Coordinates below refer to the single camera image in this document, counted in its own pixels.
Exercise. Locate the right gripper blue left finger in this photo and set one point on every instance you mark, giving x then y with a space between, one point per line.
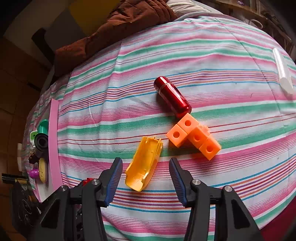
110 180

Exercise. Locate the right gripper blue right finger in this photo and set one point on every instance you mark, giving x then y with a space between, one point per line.
181 179

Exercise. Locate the red puzzle piece block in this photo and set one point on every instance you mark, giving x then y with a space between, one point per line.
86 181

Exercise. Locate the yellow orange plastic car shell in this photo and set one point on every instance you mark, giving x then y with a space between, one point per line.
143 164

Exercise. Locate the orange linked cubes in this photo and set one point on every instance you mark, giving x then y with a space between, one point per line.
188 128

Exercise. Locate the magenta perforated dome toy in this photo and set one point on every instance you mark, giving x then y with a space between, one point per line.
34 173

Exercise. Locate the red metallic cylinder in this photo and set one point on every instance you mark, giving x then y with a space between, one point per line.
172 96

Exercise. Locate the grey jar with black lid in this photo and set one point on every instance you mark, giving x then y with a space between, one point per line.
41 145

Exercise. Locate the green plastic flanged spool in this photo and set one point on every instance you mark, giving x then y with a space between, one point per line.
43 126

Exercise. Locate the brown massager with pegs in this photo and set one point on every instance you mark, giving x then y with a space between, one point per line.
34 155

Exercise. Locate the white green plug-in device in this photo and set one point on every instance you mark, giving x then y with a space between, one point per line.
33 134

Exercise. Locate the pink white cardboard tray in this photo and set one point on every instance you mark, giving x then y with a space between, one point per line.
54 181

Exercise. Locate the striped pink green bedsheet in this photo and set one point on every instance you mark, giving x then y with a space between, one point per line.
209 90

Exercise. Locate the glass bottle gold cap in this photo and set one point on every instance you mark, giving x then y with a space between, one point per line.
11 179

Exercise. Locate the red skirt clothing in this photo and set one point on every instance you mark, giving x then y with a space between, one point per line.
277 228

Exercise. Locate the white plastic tube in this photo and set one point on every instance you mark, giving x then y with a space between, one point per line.
283 72

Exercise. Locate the rust brown quilted blanket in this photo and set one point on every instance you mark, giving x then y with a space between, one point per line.
127 19

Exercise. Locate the grey yellow blue headboard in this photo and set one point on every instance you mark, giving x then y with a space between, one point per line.
64 21

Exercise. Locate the white pillow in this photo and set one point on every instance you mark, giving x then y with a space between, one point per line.
182 7

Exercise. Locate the wooden side desk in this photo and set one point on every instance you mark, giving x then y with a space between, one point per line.
257 14

